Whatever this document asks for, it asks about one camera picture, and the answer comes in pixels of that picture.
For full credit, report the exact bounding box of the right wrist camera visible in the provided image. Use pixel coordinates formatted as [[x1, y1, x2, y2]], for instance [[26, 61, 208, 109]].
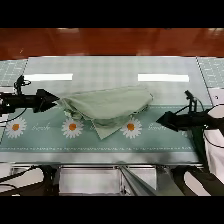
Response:
[[183, 89, 199, 115]]

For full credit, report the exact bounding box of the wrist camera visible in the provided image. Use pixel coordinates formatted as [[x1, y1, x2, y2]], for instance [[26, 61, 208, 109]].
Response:
[[13, 75, 32, 96], [183, 89, 199, 115]]

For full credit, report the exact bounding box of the pale green T-shirt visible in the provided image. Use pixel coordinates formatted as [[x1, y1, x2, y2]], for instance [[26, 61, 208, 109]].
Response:
[[55, 85, 155, 141]]

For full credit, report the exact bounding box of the silver frame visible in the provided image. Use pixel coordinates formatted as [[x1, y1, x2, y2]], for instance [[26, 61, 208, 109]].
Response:
[[0, 161, 224, 197]]

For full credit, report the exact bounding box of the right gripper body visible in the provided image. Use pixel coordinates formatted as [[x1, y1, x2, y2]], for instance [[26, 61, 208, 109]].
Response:
[[155, 111, 188, 133]]

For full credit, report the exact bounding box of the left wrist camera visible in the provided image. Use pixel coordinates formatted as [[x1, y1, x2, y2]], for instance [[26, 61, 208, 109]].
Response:
[[13, 75, 32, 96]]

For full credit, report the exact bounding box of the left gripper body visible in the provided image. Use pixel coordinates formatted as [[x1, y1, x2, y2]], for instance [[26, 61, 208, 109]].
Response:
[[35, 88, 61, 114]]

